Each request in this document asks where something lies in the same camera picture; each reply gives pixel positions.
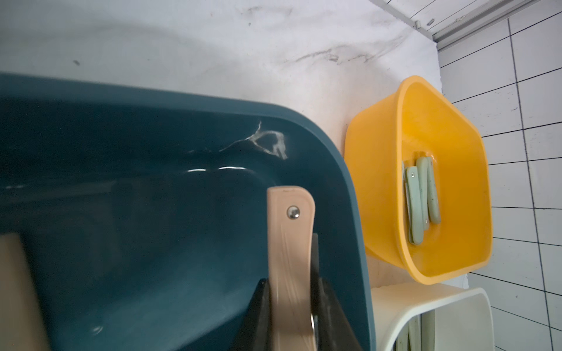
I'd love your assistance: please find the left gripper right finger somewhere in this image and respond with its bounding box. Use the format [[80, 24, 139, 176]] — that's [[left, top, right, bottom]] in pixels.
[[313, 277, 362, 350]]

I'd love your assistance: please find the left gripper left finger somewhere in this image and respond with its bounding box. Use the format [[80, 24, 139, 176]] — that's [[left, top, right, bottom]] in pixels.
[[230, 279, 271, 351]]

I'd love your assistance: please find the olive green folding knife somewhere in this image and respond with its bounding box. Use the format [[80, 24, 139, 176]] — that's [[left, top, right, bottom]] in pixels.
[[394, 324, 410, 351], [408, 315, 422, 351]]

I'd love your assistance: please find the white storage box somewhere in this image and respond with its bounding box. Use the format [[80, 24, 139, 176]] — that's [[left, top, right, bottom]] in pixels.
[[371, 282, 495, 350]]

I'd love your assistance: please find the dark teal storage box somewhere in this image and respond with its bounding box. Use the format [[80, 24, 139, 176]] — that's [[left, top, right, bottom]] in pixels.
[[1, 73, 376, 350]]

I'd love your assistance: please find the mint green folding knife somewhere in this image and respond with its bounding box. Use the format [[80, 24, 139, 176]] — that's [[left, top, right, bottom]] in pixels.
[[427, 157, 441, 225], [416, 156, 430, 230], [404, 166, 424, 245]]

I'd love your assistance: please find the yellow storage box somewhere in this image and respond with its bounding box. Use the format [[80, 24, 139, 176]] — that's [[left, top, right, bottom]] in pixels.
[[344, 76, 493, 285]]

